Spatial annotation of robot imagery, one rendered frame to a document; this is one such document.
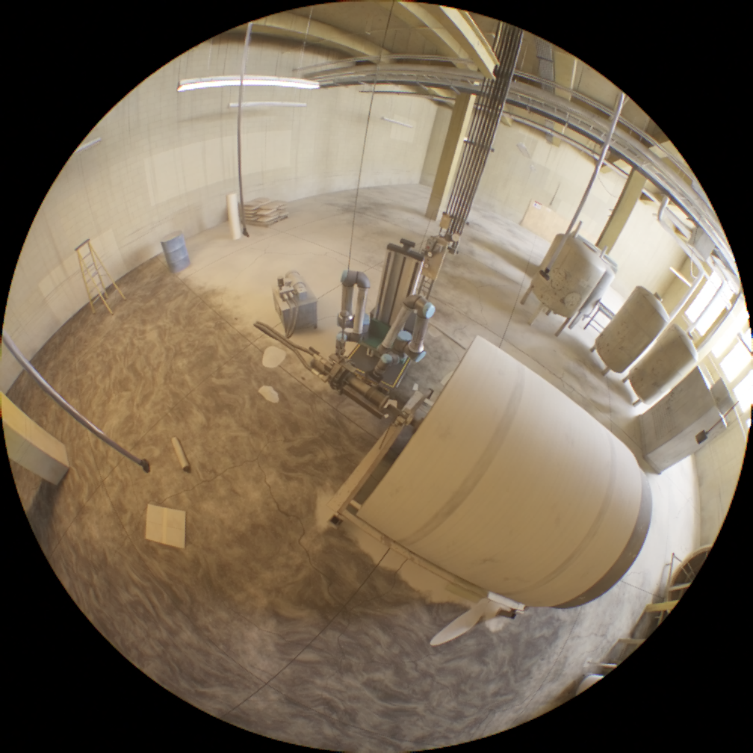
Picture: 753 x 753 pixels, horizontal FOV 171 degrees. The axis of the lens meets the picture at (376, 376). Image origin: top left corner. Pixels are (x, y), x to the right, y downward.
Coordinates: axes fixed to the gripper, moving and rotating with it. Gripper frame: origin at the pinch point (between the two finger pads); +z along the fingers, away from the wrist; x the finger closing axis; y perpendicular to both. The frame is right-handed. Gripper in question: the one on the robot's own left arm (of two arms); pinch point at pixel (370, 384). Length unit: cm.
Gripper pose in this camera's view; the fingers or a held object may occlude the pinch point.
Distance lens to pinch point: 233.2
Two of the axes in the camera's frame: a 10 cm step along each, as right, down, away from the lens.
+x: 7.8, 6.1, -1.6
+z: -4.5, 7.2, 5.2
